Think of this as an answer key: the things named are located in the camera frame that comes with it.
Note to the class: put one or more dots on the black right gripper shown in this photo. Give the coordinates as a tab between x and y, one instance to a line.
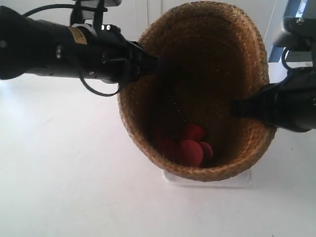
289	104

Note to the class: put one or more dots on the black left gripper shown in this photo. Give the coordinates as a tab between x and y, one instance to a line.
106	55

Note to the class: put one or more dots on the brown woven wicker basket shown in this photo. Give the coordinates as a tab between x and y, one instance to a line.
213	54

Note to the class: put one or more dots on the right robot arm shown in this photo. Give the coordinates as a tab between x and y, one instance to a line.
289	104

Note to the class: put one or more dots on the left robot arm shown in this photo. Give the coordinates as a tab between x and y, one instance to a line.
39	47

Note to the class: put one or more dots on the red cylinder top left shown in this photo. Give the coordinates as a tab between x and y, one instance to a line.
193	132

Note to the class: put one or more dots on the red cylinder bottom right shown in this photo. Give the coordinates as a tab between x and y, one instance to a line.
207	153

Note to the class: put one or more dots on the red cylinder centre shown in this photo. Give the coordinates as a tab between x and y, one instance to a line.
165	145

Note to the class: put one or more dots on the red cylinder upright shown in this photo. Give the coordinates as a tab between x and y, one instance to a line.
189	153

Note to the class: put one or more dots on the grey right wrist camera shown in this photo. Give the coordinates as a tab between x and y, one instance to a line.
296	33

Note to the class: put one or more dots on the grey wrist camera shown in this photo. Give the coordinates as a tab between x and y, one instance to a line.
296	33
87	9

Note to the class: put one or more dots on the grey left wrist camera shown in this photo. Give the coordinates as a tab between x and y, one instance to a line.
87	9

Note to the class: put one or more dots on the window with dark frame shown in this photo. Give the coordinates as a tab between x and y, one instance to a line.
286	8

